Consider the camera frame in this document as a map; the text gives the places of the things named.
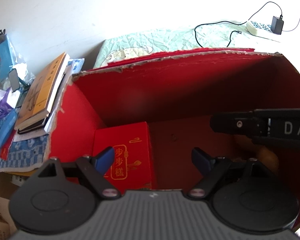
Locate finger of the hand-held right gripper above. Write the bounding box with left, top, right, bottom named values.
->
left=210, top=109, right=268, bottom=137

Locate red envelope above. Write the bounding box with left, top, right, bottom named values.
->
left=0, top=130, right=17, bottom=160

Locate brown cardboard carton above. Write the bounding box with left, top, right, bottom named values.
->
left=0, top=172, right=28, bottom=240

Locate green printed bedsheet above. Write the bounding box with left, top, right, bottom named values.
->
left=94, top=21, right=280, bottom=68

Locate black charger cable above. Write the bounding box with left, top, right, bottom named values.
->
left=194, top=1, right=283, bottom=48

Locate white power strip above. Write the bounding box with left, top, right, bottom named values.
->
left=246, top=21, right=282, bottom=43

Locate black charger adapter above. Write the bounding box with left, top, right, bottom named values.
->
left=271, top=16, right=285, bottom=35

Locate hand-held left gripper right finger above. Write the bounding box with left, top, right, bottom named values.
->
left=189, top=147, right=273, bottom=200

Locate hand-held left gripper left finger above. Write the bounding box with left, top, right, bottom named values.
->
left=36, top=147, right=120, bottom=200

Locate blue plastic packet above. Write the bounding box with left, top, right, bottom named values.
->
left=0, top=30, right=18, bottom=85

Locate orange gourd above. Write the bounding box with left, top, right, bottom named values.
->
left=234, top=135, right=279, bottom=173

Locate small red gift box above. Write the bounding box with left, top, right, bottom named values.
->
left=92, top=121, right=157, bottom=190

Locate small phone on stand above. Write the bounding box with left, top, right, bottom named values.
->
left=9, top=69, right=22, bottom=92

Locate blue glasses case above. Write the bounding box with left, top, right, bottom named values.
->
left=0, top=109, right=17, bottom=149

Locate large red cardboard box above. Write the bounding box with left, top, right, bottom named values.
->
left=43, top=47, right=300, bottom=230

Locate white paper stack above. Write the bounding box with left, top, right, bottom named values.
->
left=44, top=57, right=85, bottom=134

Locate purple tissue pack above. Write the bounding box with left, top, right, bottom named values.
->
left=0, top=90, right=15, bottom=119

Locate yellow book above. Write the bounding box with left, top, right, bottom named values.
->
left=15, top=52, right=70, bottom=130

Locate black notebook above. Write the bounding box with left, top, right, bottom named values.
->
left=17, top=116, right=50, bottom=134

